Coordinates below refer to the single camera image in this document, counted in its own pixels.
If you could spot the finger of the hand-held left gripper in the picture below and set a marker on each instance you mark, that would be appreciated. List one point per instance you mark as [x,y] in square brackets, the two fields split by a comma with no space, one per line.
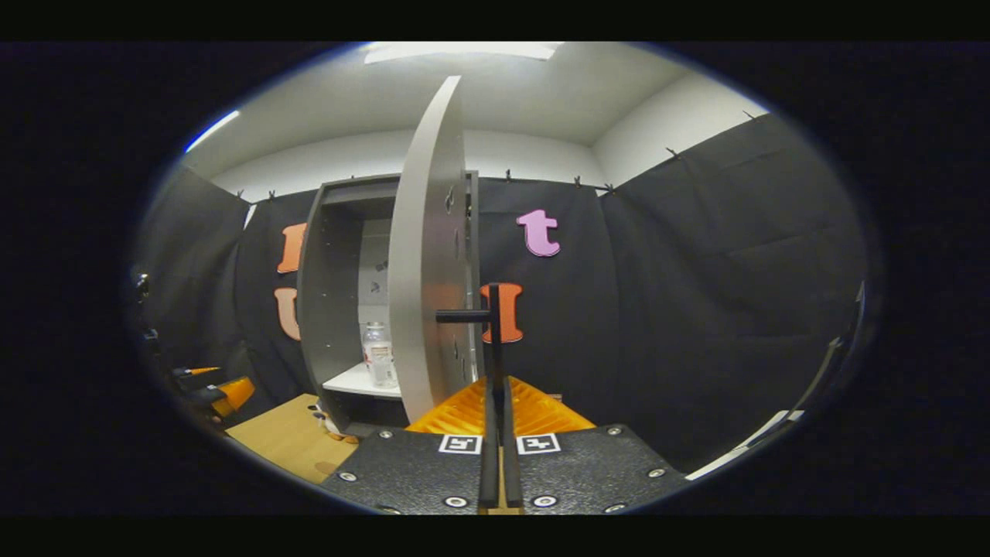
[193,372]
[207,396]

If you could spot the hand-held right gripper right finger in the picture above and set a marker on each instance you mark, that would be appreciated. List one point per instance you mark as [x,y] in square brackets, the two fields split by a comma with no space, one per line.
[512,464]

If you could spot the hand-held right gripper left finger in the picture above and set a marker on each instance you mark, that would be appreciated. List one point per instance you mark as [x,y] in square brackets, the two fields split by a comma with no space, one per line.
[489,464]

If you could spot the clear plastic bottle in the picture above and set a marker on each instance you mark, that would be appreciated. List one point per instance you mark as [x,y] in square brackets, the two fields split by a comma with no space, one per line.
[379,360]

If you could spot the grey cabinet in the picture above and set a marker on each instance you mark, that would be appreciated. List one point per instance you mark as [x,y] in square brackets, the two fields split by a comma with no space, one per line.
[332,309]

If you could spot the white cabinet door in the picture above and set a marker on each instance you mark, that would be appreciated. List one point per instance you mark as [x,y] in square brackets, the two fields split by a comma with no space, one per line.
[418,271]

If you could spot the white cabinet shelf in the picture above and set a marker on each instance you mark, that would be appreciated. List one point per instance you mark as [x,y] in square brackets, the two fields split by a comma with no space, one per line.
[352,381]

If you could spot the white flat board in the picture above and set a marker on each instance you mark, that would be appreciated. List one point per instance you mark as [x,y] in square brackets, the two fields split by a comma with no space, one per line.
[742,450]

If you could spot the black backdrop cloth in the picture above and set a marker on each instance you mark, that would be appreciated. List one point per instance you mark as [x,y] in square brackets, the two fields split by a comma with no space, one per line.
[696,309]

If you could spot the ceiling light panel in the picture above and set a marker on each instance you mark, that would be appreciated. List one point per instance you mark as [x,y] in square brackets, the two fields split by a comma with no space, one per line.
[210,131]
[464,51]

